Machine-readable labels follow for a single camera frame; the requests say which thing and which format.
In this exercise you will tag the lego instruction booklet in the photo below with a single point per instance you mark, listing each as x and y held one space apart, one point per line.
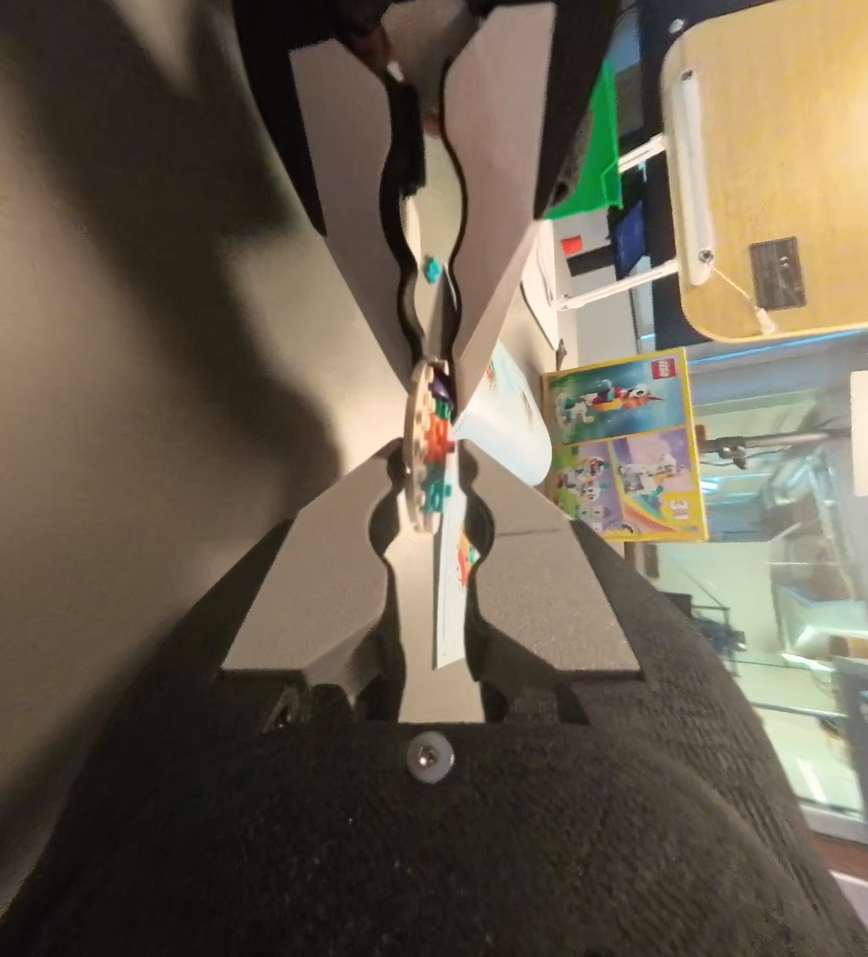
508 426

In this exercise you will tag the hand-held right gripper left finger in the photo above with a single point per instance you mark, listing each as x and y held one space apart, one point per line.
314 598

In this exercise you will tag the round white lego plate assembly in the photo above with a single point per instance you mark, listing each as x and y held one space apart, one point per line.
422 448

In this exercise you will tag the yellow lego set box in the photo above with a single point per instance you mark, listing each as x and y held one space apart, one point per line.
628 448

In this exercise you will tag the teal lego brick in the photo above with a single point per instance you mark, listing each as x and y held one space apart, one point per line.
431 269

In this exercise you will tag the wooden chair with white frame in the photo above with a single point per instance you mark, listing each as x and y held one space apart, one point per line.
793 149

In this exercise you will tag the green plastic bin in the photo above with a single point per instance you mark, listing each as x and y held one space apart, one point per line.
598 172

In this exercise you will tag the red cup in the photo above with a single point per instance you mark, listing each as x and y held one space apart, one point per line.
573 245

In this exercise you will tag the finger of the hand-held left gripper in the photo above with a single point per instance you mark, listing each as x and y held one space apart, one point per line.
344 149
501 149

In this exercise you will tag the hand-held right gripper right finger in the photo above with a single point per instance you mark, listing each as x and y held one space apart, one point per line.
553 598

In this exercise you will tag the blue panel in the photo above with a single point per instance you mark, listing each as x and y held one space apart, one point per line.
630 239

